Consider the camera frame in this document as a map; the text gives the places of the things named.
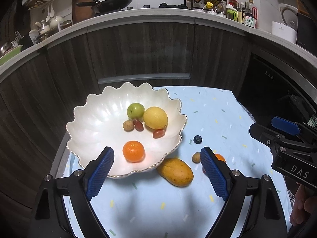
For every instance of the yellow mango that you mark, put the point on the yellow mango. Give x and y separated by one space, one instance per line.
176 172

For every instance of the white teapot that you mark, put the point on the white teapot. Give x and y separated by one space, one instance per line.
54 22

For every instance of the black wok pan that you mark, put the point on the black wok pan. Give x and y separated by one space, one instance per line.
105 6

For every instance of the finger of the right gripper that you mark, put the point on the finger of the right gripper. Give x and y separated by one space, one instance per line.
264 135
285 126

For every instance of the green lidded container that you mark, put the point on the green lidded container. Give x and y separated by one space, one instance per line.
231 12

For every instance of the dark soy sauce bottle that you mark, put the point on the dark soy sauce bottle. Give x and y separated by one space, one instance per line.
250 14

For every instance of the person right hand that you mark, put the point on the person right hand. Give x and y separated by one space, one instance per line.
303 204

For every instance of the red grape tomato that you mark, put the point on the red grape tomato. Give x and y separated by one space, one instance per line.
158 133
138 125

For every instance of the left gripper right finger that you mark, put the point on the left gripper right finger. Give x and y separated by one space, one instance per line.
265 216

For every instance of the white scalloped ceramic bowl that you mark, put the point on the white scalloped ceramic bowl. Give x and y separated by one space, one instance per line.
99 124

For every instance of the yellow lemon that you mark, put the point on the yellow lemon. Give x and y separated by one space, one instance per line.
155 118

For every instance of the light blue tablecloth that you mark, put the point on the light blue tablecloth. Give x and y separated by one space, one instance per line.
147 205

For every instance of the dark blueberry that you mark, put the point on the dark blueberry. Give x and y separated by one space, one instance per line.
197 139

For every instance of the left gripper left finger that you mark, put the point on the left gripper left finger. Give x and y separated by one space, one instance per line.
49 215

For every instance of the orange tangerine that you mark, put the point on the orange tangerine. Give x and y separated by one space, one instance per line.
133 151
220 157

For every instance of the green apple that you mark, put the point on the green apple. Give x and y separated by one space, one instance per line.
135 111

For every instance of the orange tangerine in bowl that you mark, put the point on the orange tangerine in bowl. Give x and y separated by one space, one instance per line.
133 151

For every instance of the green dish basin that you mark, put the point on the green dish basin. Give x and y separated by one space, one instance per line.
10 54

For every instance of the white rice cooker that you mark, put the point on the white rice cooker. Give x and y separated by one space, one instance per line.
287 29

